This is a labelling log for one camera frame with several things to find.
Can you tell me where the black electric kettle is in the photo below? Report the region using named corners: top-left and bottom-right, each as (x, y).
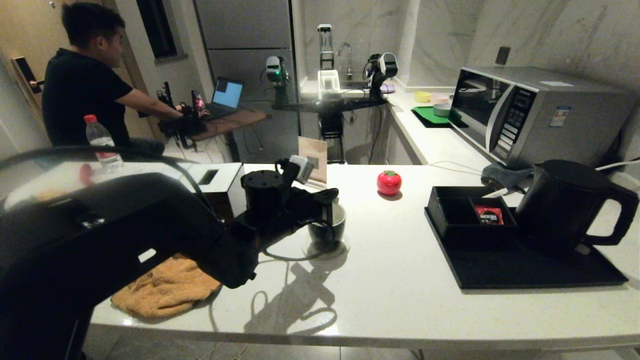
top-left (516, 159), bottom-right (640, 253)

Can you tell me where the black mug white inside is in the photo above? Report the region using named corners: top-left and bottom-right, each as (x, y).
top-left (306, 202), bottom-right (348, 252)

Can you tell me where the beige QR code sign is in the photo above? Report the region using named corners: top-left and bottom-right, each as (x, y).
top-left (298, 136), bottom-right (329, 190)

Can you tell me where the red tomato toy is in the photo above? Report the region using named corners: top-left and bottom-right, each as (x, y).
top-left (377, 170), bottom-right (404, 196)

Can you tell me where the black tissue box white lid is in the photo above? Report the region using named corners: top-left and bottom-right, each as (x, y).
top-left (182, 162), bottom-right (246, 223)

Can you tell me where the white kitchen cabinet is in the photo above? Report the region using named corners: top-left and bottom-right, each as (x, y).
top-left (386, 106), bottom-right (427, 166)

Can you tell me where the brown wooden desk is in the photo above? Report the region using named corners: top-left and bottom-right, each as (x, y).
top-left (192, 108), bottom-right (271, 163)

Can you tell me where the green tray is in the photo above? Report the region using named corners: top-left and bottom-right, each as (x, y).
top-left (412, 105), bottom-right (469, 129)

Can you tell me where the black compartment box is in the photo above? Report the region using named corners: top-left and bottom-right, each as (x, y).
top-left (428, 186), bottom-right (520, 250)

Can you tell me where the open black laptop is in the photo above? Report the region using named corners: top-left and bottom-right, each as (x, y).
top-left (205, 76), bottom-right (246, 121)

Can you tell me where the grey device green light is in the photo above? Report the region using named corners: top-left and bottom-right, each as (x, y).
top-left (265, 55), bottom-right (291, 105)

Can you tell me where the green mat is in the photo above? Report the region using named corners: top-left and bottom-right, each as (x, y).
top-left (415, 105), bottom-right (454, 124)

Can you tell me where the black teleoperation rig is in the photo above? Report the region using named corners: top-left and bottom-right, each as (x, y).
top-left (156, 81), bottom-right (208, 149)

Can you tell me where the chrome sink faucet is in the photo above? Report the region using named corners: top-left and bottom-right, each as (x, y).
top-left (338, 42), bottom-right (354, 81)

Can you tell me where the tall clear blender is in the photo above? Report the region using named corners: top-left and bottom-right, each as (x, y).
top-left (317, 23), bottom-right (335, 71)

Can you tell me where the orange fluffy towel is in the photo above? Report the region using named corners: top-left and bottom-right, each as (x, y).
top-left (111, 254), bottom-right (222, 319)

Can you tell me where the red coffee sachet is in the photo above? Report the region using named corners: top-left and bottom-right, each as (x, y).
top-left (474, 205), bottom-right (505, 226)

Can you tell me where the grey refrigerator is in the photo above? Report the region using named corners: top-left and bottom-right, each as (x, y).
top-left (195, 0), bottom-right (301, 165)

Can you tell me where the dark grey cloth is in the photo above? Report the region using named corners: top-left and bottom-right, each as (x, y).
top-left (481, 163), bottom-right (537, 194)

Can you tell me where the large black tray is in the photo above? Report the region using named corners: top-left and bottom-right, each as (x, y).
top-left (425, 205), bottom-right (630, 291)

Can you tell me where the clear water bottle red cap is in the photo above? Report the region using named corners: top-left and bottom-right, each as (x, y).
top-left (84, 114), bottom-right (124, 173)

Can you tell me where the dark window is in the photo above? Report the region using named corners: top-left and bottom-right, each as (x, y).
top-left (136, 0), bottom-right (181, 62)

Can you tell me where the silver microwave oven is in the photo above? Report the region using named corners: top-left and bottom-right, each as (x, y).
top-left (450, 66), bottom-right (640, 170)

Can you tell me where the man in black shirt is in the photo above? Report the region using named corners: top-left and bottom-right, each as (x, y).
top-left (41, 2), bottom-right (211, 157)

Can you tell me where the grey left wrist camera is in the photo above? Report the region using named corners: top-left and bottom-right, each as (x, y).
top-left (289, 155), bottom-right (317, 185)

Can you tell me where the black white camera device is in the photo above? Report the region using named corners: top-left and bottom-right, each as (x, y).
top-left (365, 52), bottom-right (399, 100)

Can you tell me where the black door lock handle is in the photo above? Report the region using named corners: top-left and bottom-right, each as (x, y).
top-left (12, 56), bottom-right (45, 96)

